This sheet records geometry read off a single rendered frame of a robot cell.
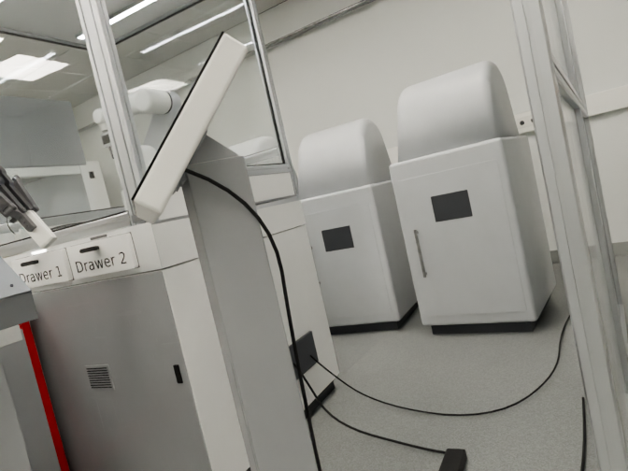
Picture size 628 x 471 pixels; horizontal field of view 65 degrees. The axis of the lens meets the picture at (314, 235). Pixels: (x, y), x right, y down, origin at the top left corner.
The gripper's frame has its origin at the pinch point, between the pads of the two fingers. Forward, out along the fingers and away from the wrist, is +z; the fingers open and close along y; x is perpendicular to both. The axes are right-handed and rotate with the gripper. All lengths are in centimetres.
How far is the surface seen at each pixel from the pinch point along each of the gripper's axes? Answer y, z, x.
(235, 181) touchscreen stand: 10.9, 16.1, -31.7
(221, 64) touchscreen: -7.4, 4.7, -44.8
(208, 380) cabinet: 68, 44, 24
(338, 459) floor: 84, 95, 16
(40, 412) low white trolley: 79, 13, 83
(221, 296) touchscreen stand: 9.1, 31.1, -14.4
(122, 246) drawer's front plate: 60, -5, 13
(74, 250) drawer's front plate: 68, -17, 30
